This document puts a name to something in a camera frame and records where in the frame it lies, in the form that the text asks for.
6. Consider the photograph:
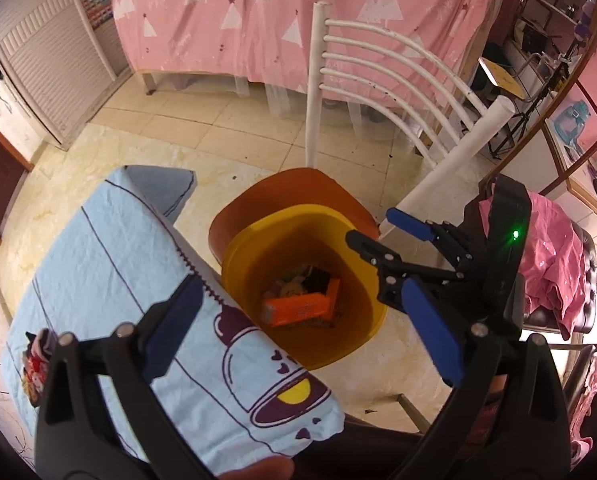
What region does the red cartoon printed cloth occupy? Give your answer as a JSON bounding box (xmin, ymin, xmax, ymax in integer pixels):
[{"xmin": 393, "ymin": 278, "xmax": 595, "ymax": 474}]
[{"xmin": 22, "ymin": 329, "xmax": 60, "ymax": 407}]

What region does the person's left hand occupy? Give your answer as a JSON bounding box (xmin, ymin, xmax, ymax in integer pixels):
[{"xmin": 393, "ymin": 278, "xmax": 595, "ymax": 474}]
[{"xmin": 217, "ymin": 457, "xmax": 297, "ymax": 480}]

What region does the white chair with brown seat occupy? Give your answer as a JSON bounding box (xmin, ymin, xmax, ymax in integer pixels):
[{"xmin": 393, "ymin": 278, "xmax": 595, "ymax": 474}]
[{"xmin": 208, "ymin": 2, "xmax": 517, "ymax": 261}]

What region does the white slatted wardrobe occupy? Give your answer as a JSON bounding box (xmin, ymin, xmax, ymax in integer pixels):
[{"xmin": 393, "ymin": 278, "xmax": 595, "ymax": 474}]
[{"xmin": 0, "ymin": 0, "xmax": 135, "ymax": 152}]

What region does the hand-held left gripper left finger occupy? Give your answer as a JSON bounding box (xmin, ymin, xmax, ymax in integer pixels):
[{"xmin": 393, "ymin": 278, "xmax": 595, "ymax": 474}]
[{"xmin": 34, "ymin": 275, "xmax": 219, "ymax": 480}]

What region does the pink garment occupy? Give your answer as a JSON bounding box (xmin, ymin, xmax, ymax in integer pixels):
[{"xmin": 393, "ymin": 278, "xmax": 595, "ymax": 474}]
[{"xmin": 479, "ymin": 192, "xmax": 592, "ymax": 342}]

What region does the light blue printed tablecloth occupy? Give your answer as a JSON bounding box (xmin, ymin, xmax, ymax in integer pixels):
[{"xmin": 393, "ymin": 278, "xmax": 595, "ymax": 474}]
[{"xmin": 1, "ymin": 165, "xmax": 347, "ymax": 477}]

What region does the black tripod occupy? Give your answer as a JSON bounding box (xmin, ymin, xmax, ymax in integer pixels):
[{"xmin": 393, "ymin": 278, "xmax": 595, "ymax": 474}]
[{"xmin": 487, "ymin": 102, "xmax": 531, "ymax": 157}]

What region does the orange cardboard box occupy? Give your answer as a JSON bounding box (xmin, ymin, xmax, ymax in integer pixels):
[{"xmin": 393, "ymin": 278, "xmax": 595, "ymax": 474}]
[{"xmin": 261, "ymin": 277, "xmax": 342, "ymax": 329}]

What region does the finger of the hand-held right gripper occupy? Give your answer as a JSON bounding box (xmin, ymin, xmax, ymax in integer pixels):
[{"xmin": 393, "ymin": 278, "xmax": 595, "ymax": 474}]
[
  {"xmin": 385, "ymin": 208, "xmax": 480, "ymax": 267},
  {"xmin": 345, "ymin": 229, "xmax": 468, "ymax": 311}
]

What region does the yellow plastic bin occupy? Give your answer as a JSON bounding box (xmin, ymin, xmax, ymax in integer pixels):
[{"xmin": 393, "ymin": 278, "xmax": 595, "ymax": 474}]
[{"xmin": 221, "ymin": 204, "xmax": 388, "ymax": 372}]

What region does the pink tree-print curtain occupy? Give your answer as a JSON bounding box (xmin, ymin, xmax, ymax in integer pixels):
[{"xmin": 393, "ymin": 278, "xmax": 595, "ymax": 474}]
[{"xmin": 96, "ymin": 0, "xmax": 510, "ymax": 112}]

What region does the black cloth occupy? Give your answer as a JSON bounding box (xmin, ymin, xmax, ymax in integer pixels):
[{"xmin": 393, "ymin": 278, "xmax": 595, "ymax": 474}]
[{"xmin": 303, "ymin": 266, "xmax": 332, "ymax": 294}]

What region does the teal toy box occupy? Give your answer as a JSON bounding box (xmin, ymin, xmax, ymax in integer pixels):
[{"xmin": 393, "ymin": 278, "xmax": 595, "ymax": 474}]
[{"xmin": 552, "ymin": 100, "xmax": 592, "ymax": 147}]

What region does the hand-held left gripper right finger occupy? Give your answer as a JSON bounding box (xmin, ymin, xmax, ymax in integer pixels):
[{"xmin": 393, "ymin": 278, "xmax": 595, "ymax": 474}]
[{"xmin": 393, "ymin": 277, "xmax": 574, "ymax": 480}]

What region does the yellow wooden stool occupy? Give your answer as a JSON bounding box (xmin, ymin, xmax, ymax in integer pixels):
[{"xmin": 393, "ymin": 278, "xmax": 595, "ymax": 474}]
[{"xmin": 477, "ymin": 56, "xmax": 527, "ymax": 102}]

